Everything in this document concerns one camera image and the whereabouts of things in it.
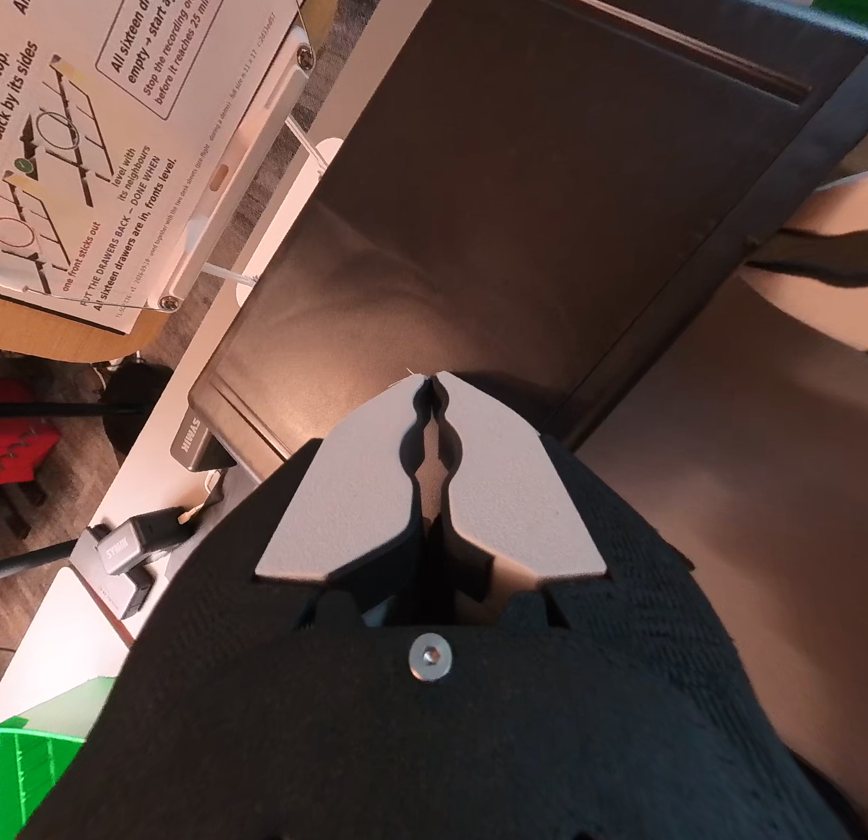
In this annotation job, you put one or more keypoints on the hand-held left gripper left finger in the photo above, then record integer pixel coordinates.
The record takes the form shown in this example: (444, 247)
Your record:
(346, 501)

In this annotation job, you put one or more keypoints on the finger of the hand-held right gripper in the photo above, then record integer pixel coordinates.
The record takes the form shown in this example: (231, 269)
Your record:
(847, 203)
(814, 308)

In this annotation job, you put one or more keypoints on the black drawer cabinet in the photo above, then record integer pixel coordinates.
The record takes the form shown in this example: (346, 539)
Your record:
(508, 209)

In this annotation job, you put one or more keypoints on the white instruction poster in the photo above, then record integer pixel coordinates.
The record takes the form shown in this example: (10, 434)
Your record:
(135, 74)

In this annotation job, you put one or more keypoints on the red crate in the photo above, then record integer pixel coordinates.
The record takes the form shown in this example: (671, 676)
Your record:
(24, 433)

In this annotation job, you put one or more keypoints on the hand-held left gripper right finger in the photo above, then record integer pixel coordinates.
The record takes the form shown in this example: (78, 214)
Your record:
(522, 501)

